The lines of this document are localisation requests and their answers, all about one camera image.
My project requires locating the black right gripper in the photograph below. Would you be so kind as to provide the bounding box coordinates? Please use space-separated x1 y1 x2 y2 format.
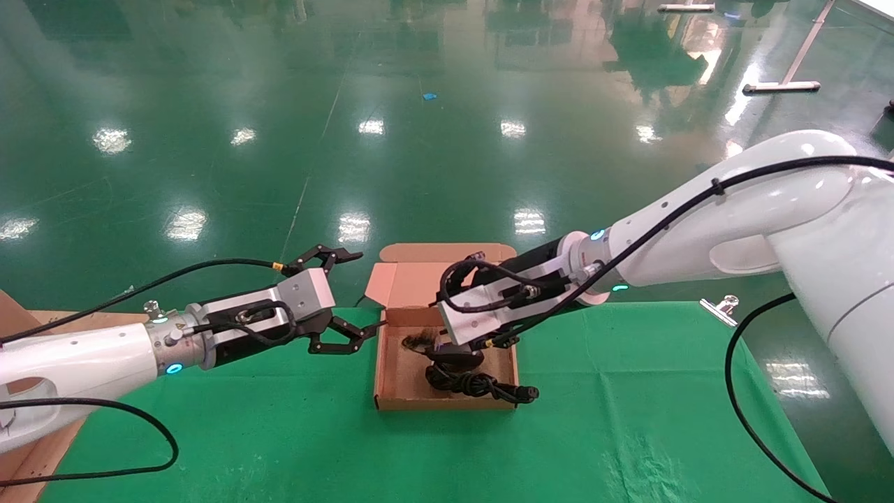
403 239 571 352

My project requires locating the black arm hanging cable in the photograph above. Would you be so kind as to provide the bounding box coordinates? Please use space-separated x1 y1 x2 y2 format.
724 293 840 503
0 398 179 487

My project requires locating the black device with USB cable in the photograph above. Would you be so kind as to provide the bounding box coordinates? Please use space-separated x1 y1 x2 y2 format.
425 345 540 407

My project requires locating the black right gripper loop cable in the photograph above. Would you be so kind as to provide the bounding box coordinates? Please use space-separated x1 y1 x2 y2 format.
438 257 561 315

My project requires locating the black gripper loop cable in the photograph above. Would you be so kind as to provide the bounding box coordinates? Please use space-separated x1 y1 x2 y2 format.
438 257 561 315
191 299 298 349

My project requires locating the green table cloth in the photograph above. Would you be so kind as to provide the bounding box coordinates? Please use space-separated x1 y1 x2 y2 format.
38 302 835 503

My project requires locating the white table top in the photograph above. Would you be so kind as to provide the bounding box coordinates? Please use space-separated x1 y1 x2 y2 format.
856 0 894 26

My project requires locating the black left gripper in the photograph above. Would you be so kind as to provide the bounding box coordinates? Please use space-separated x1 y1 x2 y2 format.
201 244 383 369

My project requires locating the black right arm hanging cable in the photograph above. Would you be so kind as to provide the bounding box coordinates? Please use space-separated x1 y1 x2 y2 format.
724 293 840 503

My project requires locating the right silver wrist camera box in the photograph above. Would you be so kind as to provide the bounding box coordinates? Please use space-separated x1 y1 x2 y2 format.
439 276 563 347

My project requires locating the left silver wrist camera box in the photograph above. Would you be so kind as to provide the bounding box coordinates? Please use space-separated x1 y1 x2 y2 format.
189 268 337 336

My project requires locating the black left arm hanging cable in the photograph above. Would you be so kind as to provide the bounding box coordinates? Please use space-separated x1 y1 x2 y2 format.
0 398 179 487

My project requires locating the black left gripper loop cable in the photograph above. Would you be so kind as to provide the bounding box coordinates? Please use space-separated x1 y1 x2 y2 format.
191 299 298 349

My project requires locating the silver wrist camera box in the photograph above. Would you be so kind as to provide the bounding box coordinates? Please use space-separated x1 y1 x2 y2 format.
189 268 337 336
439 276 563 347

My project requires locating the brown open cardboard box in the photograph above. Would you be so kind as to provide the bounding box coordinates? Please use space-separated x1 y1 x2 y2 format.
363 243 528 411

